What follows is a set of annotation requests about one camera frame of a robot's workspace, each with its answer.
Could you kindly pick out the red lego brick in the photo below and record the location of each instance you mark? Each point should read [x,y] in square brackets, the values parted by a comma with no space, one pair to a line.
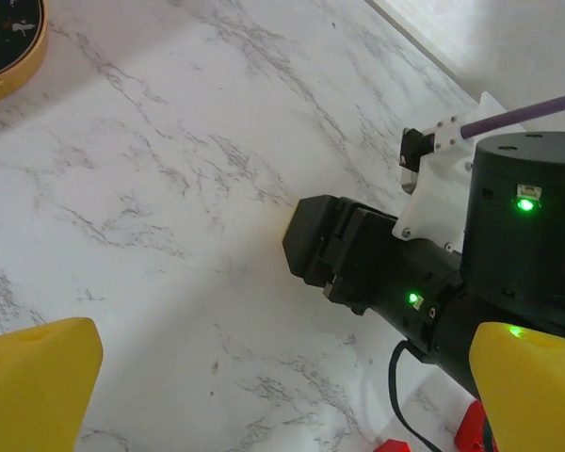
[393,446]
[471,428]

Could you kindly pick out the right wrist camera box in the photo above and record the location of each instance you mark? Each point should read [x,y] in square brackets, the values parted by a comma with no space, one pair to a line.
[442,188]

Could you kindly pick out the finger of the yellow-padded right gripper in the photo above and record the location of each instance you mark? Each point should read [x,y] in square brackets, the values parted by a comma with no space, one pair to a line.
[311,240]

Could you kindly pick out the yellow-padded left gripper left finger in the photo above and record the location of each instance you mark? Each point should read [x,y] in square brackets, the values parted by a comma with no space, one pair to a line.
[33,391]

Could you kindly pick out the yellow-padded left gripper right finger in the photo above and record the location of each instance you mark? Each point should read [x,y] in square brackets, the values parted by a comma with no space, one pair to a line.
[537,400]

